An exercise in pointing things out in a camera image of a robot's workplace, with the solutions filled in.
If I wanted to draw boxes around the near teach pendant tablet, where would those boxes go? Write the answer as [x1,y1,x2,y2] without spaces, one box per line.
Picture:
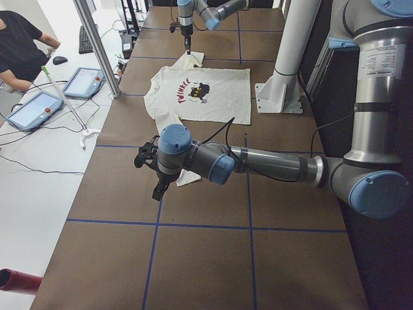
[6,92,63,131]

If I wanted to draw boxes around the teach pendant tablet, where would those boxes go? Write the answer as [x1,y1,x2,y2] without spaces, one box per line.
[6,92,63,131]
[63,67,105,99]

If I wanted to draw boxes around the black computer mouse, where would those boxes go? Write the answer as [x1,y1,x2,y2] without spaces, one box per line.
[52,56,68,65]

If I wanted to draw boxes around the cream long-sleeve cat shirt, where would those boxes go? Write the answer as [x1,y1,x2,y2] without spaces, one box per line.
[143,51,252,188]

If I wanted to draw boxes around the person in black shirt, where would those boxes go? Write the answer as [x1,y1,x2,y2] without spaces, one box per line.
[1,10,61,92]

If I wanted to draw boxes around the red cylinder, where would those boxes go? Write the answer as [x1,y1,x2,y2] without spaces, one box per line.
[1,269,43,295]

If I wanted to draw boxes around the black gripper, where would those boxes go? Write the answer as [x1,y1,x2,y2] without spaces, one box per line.
[181,24,193,54]
[152,169,179,202]

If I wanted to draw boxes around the black keyboard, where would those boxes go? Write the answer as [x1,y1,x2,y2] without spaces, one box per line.
[78,26,93,54]

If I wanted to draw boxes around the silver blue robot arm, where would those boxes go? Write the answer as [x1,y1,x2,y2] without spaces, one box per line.
[177,0,252,54]
[135,1,412,219]

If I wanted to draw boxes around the far teach pendant tablet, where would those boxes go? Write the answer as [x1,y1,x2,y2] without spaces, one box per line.
[63,67,105,99]

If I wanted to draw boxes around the aluminium frame post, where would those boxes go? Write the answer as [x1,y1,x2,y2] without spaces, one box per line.
[74,0,121,98]

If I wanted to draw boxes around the white reacher grabber stick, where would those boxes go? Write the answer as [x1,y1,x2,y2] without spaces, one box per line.
[41,66,101,150]

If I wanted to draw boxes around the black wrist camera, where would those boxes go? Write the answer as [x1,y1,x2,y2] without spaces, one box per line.
[169,22,180,34]
[134,135,159,171]

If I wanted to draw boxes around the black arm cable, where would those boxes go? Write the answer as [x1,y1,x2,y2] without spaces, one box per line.
[199,116,323,181]

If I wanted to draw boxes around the white camera post base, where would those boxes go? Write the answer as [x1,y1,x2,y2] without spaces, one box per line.
[255,0,321,114]

